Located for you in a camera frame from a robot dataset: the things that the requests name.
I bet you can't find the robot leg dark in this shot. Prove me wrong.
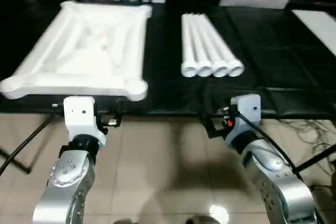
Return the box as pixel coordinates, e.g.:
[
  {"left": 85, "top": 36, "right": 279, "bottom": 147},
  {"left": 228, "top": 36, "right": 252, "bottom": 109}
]
[
  {"left": 115, "top": 217, "right": 142, "bottom": 224},
  {"left": 186, "top": 215, "right": 218, "bottom": 224}
]

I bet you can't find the black work mat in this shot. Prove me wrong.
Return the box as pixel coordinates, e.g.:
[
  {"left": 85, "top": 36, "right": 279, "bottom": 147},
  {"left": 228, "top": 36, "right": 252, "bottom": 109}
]
[{"left": 0, "top": 0, "right": 336, "bottom": 120}]

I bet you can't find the left robot leg dark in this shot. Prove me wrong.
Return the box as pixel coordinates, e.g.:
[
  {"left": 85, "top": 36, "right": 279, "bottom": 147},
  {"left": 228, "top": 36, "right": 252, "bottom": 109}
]
[{"left": 115, "top": 217, "right": 142, "bottom": 224}]

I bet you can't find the white flat board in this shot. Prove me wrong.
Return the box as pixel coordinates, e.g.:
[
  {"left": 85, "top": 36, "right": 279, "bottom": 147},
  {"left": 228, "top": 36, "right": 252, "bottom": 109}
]
[{"left": 291, "top": 9, "right": 336, "bottom": 49}]

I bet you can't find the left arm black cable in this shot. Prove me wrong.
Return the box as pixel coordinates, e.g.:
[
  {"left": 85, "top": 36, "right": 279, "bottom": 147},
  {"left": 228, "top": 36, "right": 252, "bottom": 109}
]
[{"left": 0, "top": 103, "right": 65, "bottom": 172}]

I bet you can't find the white plastic table top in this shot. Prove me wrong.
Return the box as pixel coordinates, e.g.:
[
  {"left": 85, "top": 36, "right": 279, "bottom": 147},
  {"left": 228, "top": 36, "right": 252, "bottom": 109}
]
[{"left": 0, "top": 0, "right": 153, "bottom": 102}]

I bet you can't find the black table frame leg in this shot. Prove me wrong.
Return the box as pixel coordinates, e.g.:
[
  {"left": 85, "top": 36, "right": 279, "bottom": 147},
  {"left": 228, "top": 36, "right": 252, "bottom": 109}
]
[
  {"left": 0, "top": 147, "right": 32, "bottom": 175},
  {"left": 296, "top": 145, "right": 336, "bottom": 172}
]

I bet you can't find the white plastic table leg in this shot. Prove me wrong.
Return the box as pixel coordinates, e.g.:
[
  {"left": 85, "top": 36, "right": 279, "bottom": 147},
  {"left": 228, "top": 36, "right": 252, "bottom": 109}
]
[
  {"left": 180, "top": 13, "right": 199, "bottom": 78},
  {"left": 199, "top": 13, "right": 245, "bottom": 78},
  {"left": 188, "top": 13, "right": 215, "bottom": 78},
  {"left": 194, "top": 13, "right": 229, "bottom": 78}
]

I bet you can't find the right robot leg dark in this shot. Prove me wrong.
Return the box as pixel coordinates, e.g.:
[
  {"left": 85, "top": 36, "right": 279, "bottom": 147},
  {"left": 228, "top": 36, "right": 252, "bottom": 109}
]
[{"left": 186, "top": 215, "right": 218, "bottom": 224}]

